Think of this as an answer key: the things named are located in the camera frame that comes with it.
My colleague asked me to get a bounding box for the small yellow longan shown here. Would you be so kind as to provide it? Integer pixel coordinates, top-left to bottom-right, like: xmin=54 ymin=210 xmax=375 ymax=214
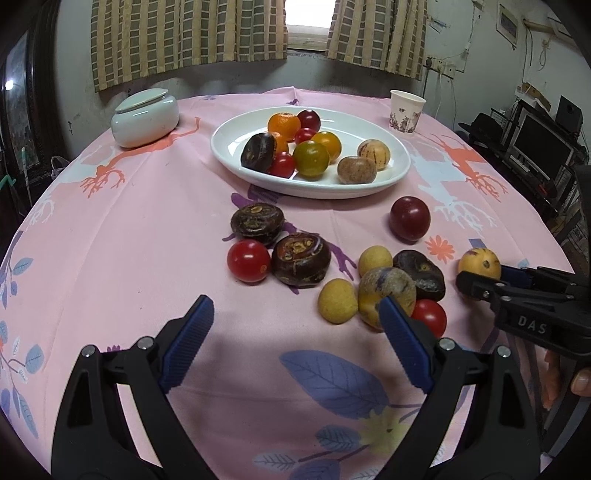
xmin=358 ymin=245 xmax=393 ymax=278
xmin=317 ymin=279 xmax=359 ymax=325

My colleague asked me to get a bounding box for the orange tangerine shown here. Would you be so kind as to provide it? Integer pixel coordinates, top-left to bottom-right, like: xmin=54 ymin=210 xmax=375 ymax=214
xmin=267 ymin=112 xmax=301 ymax=142

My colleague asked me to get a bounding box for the person's right hand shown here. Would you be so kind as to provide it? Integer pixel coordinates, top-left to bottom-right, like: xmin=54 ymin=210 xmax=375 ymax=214
xmin=540 ymin=347 xmax=591 ymax=411

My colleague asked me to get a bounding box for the wall power socket strip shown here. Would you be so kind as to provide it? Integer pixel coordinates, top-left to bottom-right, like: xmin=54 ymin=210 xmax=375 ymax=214
xmin=425 ymin=57 xmax=457 ymax=80

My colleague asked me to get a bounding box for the dark water chestnut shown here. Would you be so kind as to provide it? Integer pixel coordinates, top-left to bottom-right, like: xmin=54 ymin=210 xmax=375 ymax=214
xmin=393 ymin=249 xmax=446 ymax=302
xmin=270 ymin=232 xmax=332 ymax=288
xmin=230 ymin=202 xmax=284 ymax=246
xmin=240 ymin=132 xmax=276 ymax=173

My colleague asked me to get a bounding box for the small yellow longan left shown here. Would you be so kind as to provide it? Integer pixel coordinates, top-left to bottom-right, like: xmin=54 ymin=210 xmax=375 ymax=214
xmin=317 ymin=279 xmax=359 ymax=325

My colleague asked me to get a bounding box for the small brown speckled fruit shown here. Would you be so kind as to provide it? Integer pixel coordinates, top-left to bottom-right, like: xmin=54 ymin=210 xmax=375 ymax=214
xmin=337 ymin=156 xmax=378 ymax=184

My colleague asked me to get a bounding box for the large yellow purple pepino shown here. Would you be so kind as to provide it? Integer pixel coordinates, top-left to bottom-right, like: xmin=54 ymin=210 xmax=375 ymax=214
xmin=358 ymin=267 xmax=417 ymax=331

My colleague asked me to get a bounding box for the orange mandarin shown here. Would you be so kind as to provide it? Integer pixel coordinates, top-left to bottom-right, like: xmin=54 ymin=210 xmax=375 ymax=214
xmin=270 ymin=132 xmax=290 ymax=154

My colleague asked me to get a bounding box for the small red cherry tomato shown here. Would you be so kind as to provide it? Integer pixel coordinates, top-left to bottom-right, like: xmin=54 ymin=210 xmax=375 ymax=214
xmin=294 ymin=128 xmax=317 ymax=145

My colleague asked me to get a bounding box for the yellow round pepino fruit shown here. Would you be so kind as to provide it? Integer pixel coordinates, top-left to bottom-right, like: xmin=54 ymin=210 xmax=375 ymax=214
xmin=458 ymin=248 xmax=502 ymax=280

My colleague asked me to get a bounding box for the large dark red plum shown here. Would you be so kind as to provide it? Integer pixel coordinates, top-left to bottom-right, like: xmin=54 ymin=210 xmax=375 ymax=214
xmin=389 ymin=196 xmax=431 ymax=243

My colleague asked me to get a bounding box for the yellow-green orange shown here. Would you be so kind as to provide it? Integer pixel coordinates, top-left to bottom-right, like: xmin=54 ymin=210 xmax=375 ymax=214
xmin=293 ymin=140 xmax=331 ymax=179

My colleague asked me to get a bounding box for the right checked curtain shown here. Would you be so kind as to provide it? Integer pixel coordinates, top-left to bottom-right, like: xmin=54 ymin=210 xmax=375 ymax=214
xmin=325 ymin=0 xmax=428 ymax=80

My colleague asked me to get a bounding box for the checked curtain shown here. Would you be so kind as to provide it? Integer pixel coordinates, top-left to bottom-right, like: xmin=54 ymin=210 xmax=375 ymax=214
xmin=90 ymin=0 xmax=288 ymax=92
xmin=325 ymin=0 xmax=428 ymax=80

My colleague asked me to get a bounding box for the small yellow longan upper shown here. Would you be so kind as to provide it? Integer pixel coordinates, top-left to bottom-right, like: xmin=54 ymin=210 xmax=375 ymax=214
xmin=358 ymin=245 xmax=393 ymax=278

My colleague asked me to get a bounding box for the left checked curtain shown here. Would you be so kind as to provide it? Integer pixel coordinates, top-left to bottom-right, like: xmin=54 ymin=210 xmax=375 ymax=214
xmin=90 ymin=0 xmax=288 ymax=92

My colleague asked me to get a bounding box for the yellow tomato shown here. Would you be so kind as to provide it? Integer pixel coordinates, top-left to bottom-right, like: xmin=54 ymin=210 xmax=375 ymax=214
xmin=311 ymin=131 xmax=342 ymax=164

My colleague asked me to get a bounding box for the pink printed tablecloth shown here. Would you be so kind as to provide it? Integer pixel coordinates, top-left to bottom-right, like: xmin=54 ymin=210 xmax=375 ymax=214
xmin=1 ymin=87 xmax=569 ymax=479

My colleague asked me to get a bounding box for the patterned paper cup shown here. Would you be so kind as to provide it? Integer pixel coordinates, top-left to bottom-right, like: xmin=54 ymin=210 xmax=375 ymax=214
xmin=389 ymin=90 xmax=427 ymax=134

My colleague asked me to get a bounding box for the dark red small plum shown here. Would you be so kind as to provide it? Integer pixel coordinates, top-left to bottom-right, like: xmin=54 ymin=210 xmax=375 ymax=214
xmin=297 ymin=109 xmax=322 ymax=132

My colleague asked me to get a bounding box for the black monitor on shelf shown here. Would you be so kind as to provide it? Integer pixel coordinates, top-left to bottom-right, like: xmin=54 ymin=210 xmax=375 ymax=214
xmin=510 ymin=111 xmax=574 ymax=181

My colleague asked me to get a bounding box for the white oval plate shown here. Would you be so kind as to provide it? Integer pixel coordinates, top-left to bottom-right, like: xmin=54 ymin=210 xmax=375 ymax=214
xmin=211 ymin=106 xmax=411 ymax=200

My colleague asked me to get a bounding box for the striped tan melon fruit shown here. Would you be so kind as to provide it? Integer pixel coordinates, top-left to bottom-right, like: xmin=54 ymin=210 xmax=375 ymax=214
xmin=356 ymin=139 xmax=391 ymax=171

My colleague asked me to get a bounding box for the white lidded ceramic jar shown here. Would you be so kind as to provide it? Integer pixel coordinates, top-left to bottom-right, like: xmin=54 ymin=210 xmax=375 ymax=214
xmin=111 ymin=88 xmax=179 ymax=149

